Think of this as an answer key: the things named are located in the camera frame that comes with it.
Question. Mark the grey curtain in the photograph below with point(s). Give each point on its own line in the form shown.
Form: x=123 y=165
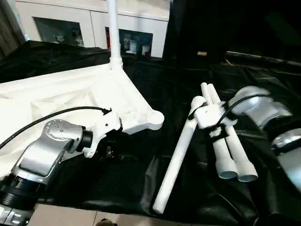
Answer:
x=8 y=28

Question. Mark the white sideboard cabinet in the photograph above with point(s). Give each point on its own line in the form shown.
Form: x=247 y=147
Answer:
x=70 y=18

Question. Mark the white plastic table leg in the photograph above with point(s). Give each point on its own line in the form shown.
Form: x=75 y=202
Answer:
x=223 y=153
x=240 y=153
x=115 y=35
x=178 y=153

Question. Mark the white plastic table top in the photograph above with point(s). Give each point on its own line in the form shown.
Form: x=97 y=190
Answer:
x=70 y=94

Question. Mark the black table mat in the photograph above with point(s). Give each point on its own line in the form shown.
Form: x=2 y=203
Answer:
x=117 y=176

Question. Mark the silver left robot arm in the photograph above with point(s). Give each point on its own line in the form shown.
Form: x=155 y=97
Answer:
x=47 y=146

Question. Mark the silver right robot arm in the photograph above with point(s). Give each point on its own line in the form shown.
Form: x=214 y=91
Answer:
x=265 y=106

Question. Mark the black case with yellow label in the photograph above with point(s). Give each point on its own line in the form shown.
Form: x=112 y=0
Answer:
x=200 y=28

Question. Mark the grey metal bar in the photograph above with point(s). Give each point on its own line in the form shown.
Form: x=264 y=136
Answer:
x=258 y=58

